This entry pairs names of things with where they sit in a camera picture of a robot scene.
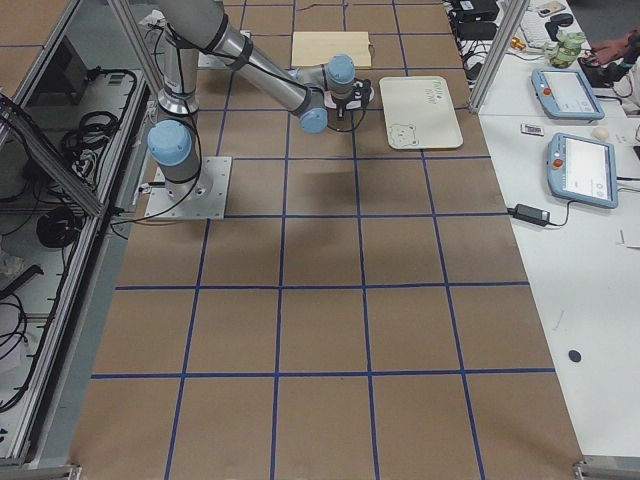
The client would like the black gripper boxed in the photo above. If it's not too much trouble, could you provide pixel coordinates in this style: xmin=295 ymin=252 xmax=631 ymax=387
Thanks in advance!
xmin=331 ymin=79 xmax=374 ymax=131

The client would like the white round plate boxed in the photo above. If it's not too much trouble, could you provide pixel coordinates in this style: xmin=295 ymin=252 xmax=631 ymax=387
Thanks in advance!
xmin=324 ymin=83 xmax=362 ymax=111

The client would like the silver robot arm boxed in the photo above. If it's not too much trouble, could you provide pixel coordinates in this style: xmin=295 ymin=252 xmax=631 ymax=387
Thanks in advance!
xmin=148 ymin=1 xmax=371 ymax=191

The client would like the cream bear tray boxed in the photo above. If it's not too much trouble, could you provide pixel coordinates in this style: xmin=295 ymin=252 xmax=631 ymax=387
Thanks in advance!
xmin=379 ymin=76 xmax=463 ymax=150

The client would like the bamboo cutting board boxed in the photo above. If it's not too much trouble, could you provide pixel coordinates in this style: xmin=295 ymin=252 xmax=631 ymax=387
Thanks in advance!
xmin=291 ymin=31 xmax=372 ymax=69

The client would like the small printed card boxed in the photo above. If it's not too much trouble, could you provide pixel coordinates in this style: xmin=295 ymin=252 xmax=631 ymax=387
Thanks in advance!
xmin=520 ymin=123 xmax=545 ymax=137

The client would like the gold metal cylinder tool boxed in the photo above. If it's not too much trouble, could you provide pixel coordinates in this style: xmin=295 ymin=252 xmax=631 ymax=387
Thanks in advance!
xmin=510 ymin=37 xmax=527 ymax=51

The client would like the black power adapter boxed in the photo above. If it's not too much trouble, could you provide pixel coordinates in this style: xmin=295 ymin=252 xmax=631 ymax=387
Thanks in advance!
xmin=507 ymin=204 xmax=550 ymax=227

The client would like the white keyboard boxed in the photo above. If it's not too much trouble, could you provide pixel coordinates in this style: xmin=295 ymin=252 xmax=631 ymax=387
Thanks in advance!
xmin=520 ymin=11 xmax=550 ymax=49

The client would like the far blue teach pendant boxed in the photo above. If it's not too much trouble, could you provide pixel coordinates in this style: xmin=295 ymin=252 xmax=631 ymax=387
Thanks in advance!
xmin=530 ymin=69 xmax=605 ymax=121

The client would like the blue teach pendant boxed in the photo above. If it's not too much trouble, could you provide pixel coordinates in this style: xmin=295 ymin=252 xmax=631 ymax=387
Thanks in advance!
xmin=546 ymin=133 xmax=619 ymax=209
xmin=530 ymin=69 xmax=605 ymax=121

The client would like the green plush toy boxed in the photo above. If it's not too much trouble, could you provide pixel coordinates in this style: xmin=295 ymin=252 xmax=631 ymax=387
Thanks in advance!
xmin=542 ymin=31 xmax=586 ymax=69

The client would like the near blue teach pendant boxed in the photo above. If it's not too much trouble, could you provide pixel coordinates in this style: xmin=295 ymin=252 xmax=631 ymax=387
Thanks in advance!
xmin=546 ymin=133 xmax=619 ymax=209

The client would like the cream round lump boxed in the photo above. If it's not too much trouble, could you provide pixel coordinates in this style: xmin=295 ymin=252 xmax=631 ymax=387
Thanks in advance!
xmin=591 ymin=127 xmax=610 ymax=141

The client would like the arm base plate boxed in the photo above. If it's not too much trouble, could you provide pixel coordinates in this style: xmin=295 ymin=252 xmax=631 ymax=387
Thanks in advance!
xmin=198 ymin=30 xmax=251 ymax=70
xmin=144 ymin=156 xmax=232 ymax=221

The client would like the aluminium frame post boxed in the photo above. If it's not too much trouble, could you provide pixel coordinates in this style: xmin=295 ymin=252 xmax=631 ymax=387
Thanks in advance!
xmin=468 ymin=0 xmax=530 ymax=114

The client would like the metal cable tray frame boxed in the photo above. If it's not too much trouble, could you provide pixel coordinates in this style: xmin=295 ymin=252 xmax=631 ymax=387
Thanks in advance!
xmin=1 ymin=1 xmax=154 ymax=471

